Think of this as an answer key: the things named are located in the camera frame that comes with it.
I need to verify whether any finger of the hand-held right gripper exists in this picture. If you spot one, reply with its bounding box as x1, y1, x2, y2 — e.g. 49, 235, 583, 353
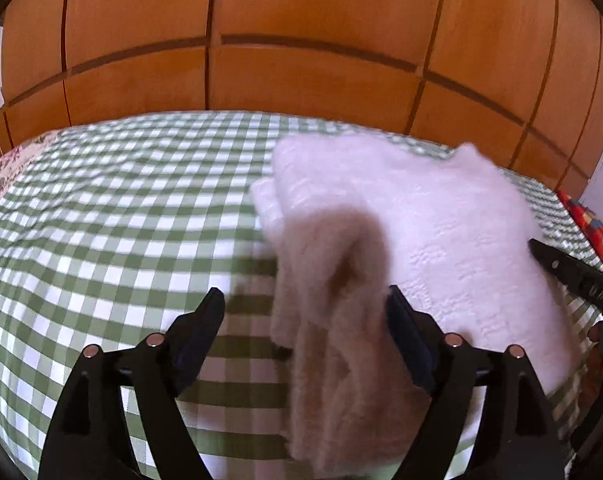
528, 238, 603, 319

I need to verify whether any floral bed sheet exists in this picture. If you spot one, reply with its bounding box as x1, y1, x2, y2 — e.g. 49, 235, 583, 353
0, 130, 62, 217

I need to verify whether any red patterned cloth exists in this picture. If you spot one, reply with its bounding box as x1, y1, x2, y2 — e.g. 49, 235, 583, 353
556, 190, 603, 281

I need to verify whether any green checkered bedspread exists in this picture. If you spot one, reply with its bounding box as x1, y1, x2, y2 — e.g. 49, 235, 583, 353
0, 110, 603, 480

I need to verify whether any wooden wardrobe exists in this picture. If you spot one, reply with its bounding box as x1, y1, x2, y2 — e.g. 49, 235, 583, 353
0, 0, 603, 201

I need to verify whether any person's right hand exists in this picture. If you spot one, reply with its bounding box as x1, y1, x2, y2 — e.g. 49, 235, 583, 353
584, 326, 603, 397

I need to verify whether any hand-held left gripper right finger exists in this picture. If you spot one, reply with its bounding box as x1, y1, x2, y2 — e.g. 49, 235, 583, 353
388, 284, 567, 480

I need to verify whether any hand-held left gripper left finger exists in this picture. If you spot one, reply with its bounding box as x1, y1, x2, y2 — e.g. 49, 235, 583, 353
38, 287, 226, 480

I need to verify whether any white fluffy towel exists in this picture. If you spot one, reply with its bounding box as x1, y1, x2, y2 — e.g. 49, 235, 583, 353
251, 135, 582, 463

